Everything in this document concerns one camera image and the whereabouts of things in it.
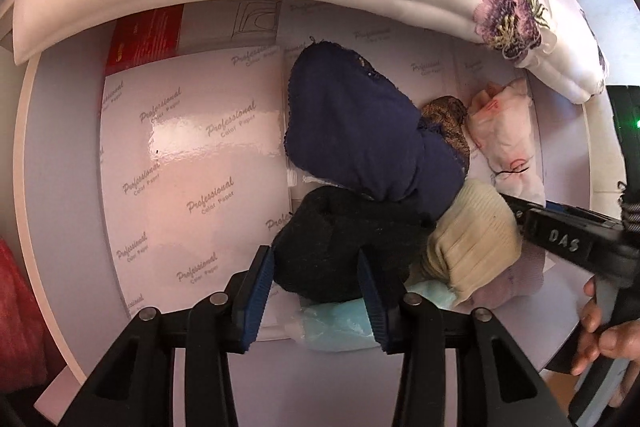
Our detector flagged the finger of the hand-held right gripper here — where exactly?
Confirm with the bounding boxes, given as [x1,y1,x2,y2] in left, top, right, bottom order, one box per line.
[544,203,626,232]
[500,193,623,270]

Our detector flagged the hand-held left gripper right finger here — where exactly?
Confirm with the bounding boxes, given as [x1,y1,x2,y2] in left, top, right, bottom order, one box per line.
[357,249,571,427]

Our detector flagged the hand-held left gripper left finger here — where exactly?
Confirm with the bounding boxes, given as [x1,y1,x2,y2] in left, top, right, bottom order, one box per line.
[67,246,276,427]

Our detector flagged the light blue bagged cloth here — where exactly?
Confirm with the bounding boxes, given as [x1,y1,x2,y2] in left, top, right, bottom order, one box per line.
[289,279,458,354]

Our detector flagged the black knit cloth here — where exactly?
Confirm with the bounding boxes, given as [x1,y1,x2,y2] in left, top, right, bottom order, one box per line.
[272,186,438,303]

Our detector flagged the cream ribbed knit cloth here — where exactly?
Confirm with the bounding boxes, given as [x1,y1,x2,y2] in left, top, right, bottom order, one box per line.
[420,179,523,308]

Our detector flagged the white drawer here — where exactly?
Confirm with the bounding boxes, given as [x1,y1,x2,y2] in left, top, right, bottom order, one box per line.
[15,0,640,388]

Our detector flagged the person's right hand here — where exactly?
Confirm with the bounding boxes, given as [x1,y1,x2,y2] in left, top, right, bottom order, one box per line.
[571,277,640,375]

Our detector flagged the lavender cloth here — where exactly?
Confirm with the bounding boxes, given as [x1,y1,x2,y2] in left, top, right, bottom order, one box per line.
[457,247,553,310]

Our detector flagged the black elastic band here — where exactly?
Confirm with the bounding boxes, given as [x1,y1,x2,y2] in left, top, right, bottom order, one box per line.
[495,159,532,178]

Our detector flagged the pale pink patterned cloth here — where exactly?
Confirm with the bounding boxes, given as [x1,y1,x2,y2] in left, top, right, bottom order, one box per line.
[464,77,547,208]

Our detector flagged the glossy white printed paper sheets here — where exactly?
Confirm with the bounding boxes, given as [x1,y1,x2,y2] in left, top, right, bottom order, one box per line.
[97,0,546,343]

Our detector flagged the brown lace cloth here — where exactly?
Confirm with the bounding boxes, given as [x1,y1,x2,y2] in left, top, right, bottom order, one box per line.
[419,96,472,172]

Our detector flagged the navy cloth bundle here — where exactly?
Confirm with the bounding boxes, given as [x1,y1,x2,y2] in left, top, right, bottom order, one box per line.
[282,38,467,220]

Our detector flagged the red blanket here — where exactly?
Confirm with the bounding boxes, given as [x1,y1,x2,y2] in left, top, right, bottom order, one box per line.
[0,237,66,388]

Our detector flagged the red paper packet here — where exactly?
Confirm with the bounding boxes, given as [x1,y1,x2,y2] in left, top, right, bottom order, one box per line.
[104,4,185,75]

